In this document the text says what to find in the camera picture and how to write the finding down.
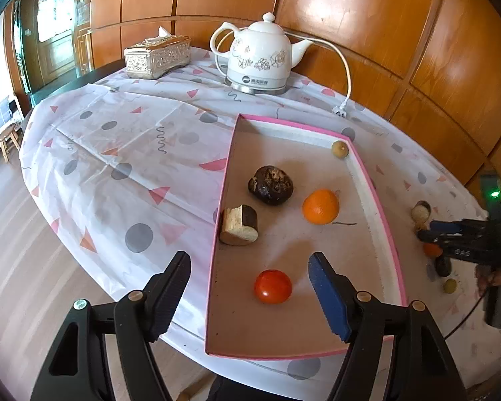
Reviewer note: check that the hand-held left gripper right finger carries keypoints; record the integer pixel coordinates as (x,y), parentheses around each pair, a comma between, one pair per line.
(327,296)

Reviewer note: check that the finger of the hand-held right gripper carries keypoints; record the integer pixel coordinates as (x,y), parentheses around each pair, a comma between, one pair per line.
(463,246)
(444,227)

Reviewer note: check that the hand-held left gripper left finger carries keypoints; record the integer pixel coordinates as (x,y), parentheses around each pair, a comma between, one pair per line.
(169,296)

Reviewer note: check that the smooth dark water chestnut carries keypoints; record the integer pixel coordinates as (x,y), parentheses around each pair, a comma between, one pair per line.
(442,267)

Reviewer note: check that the yellow longan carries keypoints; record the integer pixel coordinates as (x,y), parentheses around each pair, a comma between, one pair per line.
(340,150)
(450,286)

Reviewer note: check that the red tomato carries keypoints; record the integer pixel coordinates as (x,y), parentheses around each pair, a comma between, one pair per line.
(272,286)

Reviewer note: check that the pink cardboard box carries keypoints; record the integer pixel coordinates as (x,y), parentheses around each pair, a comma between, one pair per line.
(284,242)

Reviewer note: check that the orange tangerine with stem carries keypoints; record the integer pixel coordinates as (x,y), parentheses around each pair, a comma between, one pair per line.
(320,206)

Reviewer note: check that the wrinkled dark water chestnut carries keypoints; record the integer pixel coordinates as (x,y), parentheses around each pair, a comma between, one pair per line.
(270,185)

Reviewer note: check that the white patterned tablecloth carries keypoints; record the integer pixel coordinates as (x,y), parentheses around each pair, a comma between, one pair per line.
(129,133)

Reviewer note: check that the small wooden stool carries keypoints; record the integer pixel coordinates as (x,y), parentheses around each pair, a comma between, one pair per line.
(6,135)

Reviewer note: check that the silver embossed tissue box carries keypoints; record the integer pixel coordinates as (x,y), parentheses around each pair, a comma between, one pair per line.
(158,58)

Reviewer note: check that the white ceramic electric kettle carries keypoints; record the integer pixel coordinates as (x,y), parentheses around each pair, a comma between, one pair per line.
(259,58)

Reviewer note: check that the wooden glazed door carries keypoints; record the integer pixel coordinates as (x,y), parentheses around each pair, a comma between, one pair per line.
(54,50)

